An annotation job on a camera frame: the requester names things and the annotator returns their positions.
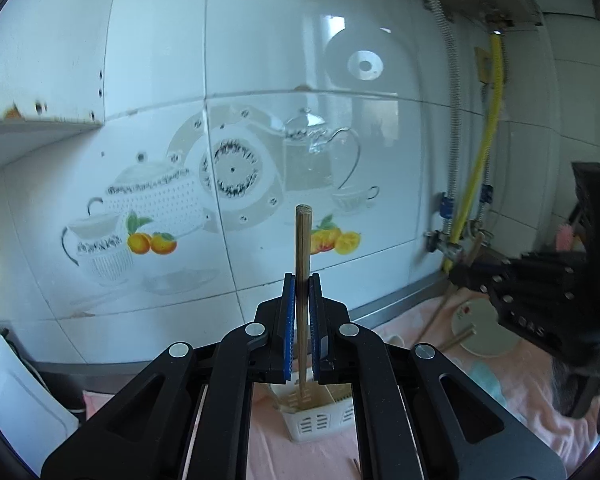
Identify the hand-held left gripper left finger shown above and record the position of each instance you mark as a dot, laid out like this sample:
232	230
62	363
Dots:
289	330

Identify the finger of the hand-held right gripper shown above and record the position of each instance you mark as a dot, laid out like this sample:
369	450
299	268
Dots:
480	285
545	266

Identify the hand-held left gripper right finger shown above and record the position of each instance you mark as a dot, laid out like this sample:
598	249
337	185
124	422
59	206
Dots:
316	330

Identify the light brown bamboo chopstick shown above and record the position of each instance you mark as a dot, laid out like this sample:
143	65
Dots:
434	317
303	240

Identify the white plastic utensil holder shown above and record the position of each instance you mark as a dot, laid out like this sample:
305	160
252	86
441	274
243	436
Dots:
312	422

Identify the person's right forearm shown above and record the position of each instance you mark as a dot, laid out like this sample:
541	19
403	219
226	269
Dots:
570	380

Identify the pink bottle brush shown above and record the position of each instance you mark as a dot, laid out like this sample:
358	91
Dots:
565	235

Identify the white floral ceramic plate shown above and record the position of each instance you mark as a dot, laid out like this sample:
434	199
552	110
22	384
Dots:
480	330

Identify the metal water valve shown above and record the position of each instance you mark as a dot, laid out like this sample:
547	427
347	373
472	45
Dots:
442	242

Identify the pink printed towel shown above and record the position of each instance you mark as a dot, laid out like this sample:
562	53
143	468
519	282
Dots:
525	400

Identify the white plastic cutting board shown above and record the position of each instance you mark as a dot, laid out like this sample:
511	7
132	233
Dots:
20	410

